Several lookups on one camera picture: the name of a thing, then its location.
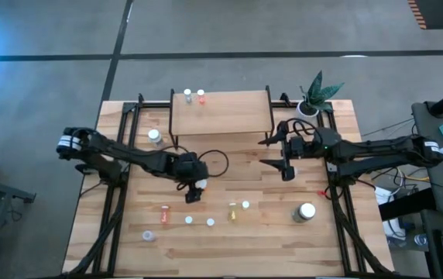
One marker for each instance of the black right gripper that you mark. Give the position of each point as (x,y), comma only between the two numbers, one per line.
(301,146)

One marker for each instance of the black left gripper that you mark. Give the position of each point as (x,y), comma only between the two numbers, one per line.
(186,166)

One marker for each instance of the orange pill bottle white cap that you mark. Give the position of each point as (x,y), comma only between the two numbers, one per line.
(201,184)

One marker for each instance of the clear blue-tinted pill bottle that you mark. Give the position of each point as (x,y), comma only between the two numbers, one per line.
(296,169)

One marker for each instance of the yellow-green bottle white pills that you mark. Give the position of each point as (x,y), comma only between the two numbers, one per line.
(188,220)

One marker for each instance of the yellow-green bottle red pills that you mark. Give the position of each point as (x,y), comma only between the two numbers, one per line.
(210,222)

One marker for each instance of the pink pill bottle white cap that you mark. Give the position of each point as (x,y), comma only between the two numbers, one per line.
(164,215)

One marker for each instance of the yellow pill bottle white cap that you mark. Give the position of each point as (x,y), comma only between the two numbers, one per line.
(245,204)

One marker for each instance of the white aspirin bottle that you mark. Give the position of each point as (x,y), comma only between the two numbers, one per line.
(154,135)

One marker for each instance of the large green-labelled supplement bottle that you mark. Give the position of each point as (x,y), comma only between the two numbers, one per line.
(306,210)

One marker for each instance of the small red-tinted pill bottle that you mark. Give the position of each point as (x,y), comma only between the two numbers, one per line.
(201,98)

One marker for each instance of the small clear white-capped vial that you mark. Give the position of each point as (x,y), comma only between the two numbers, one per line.
(187,93)

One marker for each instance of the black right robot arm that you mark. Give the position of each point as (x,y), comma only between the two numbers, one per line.
(380,149)

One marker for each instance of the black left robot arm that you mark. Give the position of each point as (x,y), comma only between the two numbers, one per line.
(128,155)

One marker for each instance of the yellow-green bottle yellow pills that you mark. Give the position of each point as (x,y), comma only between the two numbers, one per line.
(232,213)

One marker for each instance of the snake plant in white pot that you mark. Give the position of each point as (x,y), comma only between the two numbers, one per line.
(307,110)

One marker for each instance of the red clip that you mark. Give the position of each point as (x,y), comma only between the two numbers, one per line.
(324,192)

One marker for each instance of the clear bottle with clear cap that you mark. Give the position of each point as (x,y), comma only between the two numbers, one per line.
(148,235)

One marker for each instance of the white power adapter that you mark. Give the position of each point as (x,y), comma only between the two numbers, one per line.
(382,195)

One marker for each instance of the white power strip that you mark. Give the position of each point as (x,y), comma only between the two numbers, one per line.
(393,230)

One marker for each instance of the dark grey side table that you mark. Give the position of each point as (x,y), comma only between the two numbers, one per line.
(438,182)

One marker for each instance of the wooden shelf black metal frame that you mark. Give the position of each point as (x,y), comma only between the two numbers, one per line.
(221,116)

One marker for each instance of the black aluminium rig frame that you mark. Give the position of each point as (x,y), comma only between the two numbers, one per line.
(153,104)

